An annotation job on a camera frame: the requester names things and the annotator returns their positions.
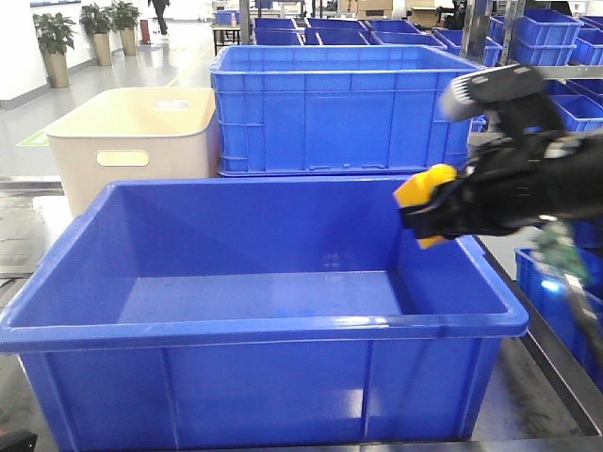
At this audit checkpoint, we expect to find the person in dark clothes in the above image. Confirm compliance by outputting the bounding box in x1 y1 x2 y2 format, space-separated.
147 0 171 37

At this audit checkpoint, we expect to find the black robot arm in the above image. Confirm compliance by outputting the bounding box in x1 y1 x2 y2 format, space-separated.
394 129 602 248

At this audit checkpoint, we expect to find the blue bin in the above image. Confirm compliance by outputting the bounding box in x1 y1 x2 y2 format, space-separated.
514 248 602 390
1 176 529 451

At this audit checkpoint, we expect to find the potted plant gold pot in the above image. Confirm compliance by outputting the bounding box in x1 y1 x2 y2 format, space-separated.
32 12 75 89

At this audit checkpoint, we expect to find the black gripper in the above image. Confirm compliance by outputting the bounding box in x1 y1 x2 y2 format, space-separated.
399 136 574 241

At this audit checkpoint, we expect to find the yellow toy block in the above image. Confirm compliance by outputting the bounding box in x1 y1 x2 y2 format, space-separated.
393 164 458 229

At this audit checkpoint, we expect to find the large blue crate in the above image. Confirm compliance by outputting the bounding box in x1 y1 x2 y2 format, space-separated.
210 45 478 177

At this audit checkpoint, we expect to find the blue front bin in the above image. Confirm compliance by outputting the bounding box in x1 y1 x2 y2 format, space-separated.
1 176 529 451

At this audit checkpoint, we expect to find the blue bin lower right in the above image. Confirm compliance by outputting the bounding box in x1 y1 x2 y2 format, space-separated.
514 248 602 390

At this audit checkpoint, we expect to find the beige plastic bin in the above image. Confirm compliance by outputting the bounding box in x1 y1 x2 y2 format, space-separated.
44 88 220 216

